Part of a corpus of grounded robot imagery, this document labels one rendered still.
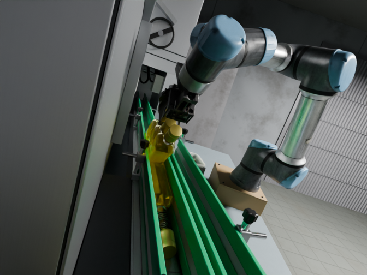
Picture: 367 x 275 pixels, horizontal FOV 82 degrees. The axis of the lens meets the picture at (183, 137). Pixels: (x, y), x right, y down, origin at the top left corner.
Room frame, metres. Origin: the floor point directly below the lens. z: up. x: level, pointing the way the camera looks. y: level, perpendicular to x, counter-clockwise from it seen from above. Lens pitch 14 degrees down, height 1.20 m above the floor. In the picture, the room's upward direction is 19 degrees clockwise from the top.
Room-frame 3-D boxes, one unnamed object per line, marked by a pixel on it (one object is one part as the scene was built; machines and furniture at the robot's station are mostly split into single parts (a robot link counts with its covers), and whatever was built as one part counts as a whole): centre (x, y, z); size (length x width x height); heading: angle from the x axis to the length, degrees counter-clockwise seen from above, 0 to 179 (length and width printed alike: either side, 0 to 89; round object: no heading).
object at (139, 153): (0.59, 0.12, 0.94); 0.07 x 0.04 x 0.13; 108
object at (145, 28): (1.01, 0.32, 1.15); 0.90 x 0.03 x 0.34; 18
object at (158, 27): (1.68, 0.41, 1.49); 0.21 x 0.05 x 0.21; 108
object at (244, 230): (0.39, -0.20, 0.94); 0.07 x 0.04 x 0.13; 108
